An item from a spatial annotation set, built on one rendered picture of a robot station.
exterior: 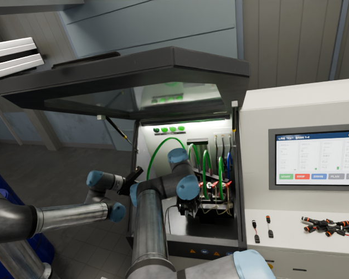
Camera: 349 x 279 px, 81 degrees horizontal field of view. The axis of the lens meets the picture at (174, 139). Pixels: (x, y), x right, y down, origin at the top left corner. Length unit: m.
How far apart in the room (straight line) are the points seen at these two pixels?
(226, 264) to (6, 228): 0.58
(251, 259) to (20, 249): 0.77
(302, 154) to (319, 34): 1.76
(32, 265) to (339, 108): 1.40
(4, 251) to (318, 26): 2.84
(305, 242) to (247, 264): 0.91
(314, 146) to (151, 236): 0.94
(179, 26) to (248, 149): 1.99
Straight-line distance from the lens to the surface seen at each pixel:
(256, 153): 1.17
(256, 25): 2.69
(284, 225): 1.30
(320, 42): 2.77
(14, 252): 0.94
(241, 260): 0.37
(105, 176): 1.02
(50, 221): 0.79
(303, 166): 1.23
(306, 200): 1.34
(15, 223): 0.74
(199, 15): 2.73
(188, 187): 0.64
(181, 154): 0.73
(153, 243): 0.46
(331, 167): 1.27
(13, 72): 0.43
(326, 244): 1.28
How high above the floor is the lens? 2.01
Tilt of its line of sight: 30 degrees down
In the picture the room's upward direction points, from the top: 13 degrees counter-clockwise
